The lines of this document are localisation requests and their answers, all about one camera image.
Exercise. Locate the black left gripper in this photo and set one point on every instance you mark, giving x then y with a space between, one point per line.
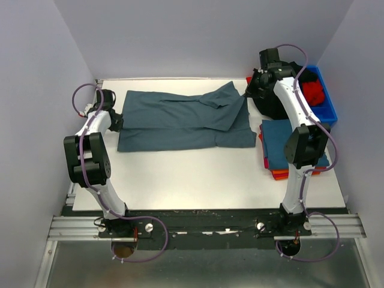
119 122

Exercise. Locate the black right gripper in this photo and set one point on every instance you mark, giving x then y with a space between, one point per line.
251 90

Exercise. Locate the grey-blue t shirt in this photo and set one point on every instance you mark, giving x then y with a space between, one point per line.
160 121

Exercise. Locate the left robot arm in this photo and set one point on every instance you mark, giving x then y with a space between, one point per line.
89 166

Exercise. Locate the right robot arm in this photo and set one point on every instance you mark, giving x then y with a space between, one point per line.
292 209

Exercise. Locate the black t shirt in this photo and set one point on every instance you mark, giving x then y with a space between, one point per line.
268 103

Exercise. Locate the folded teal t shirt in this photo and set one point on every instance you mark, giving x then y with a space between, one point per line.
302 146

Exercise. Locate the blue plastic bin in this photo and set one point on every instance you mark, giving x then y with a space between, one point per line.
325 111

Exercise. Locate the folded red t shirt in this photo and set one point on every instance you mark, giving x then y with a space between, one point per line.
280 174

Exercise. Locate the folded orange t shirt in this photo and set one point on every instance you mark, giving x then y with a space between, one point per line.
274 159

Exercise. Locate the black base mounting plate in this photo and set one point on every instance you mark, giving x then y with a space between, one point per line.
204 229

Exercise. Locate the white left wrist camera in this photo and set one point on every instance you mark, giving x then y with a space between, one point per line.
84 113

